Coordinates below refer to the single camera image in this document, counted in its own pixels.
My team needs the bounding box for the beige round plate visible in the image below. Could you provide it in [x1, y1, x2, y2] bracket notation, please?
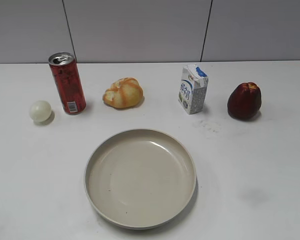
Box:
[84, 128, 197, 230]

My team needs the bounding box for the white blue milk carton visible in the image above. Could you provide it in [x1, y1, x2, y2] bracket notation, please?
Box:
[178, 64, 209, 115]

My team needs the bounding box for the bread roll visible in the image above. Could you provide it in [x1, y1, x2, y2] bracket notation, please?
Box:
[102, 77, 144, 109]

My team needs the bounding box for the white round ball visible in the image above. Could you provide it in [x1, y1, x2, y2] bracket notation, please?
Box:
[29, 100, 52, 123]

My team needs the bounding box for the red cola can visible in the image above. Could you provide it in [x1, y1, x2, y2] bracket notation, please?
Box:
[48, 52, 87, 115]

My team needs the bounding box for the dark red apple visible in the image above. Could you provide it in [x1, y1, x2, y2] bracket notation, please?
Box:
[227, 82, 262, 120]

